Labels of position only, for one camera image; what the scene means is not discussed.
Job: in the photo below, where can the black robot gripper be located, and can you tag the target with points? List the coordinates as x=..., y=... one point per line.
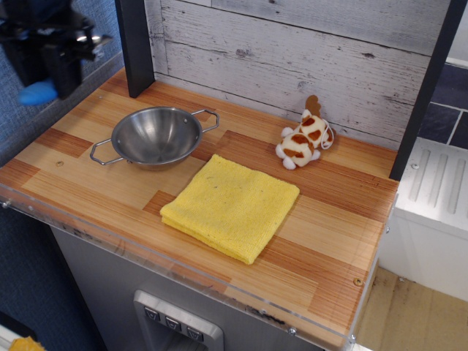
x=48, y=40

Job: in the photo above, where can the blue handled metal spoon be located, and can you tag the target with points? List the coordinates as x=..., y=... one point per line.
x=38, y=93

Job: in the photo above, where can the clear acrylic edge guard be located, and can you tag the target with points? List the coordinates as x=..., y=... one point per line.
x=108, y=268

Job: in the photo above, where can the yellow folded cloth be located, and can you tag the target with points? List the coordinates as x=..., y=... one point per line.
x=231, y=208

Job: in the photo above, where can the brown white plush toy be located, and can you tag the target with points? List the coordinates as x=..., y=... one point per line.
x=302, y=145

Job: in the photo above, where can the yellow black object bottom left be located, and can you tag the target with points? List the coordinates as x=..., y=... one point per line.
x=25, y=344

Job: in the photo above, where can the grey dispenser button panel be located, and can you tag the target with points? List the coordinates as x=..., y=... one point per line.
x=169, y=327

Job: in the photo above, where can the white ribbed drainboard unit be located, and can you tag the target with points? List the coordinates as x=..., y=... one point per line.
x=426, y=238

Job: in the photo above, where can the dark left shelf post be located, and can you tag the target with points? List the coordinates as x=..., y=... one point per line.
x=135, y=42

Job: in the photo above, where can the dark shelf post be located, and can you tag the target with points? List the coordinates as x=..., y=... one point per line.
x=135, y=42
x=442, y=48

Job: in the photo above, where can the stainless steel two-handled pan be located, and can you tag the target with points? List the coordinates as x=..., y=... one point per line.
x=158, y=137

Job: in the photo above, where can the dark right shelf post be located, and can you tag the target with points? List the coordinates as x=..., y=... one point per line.
x=442, y=48

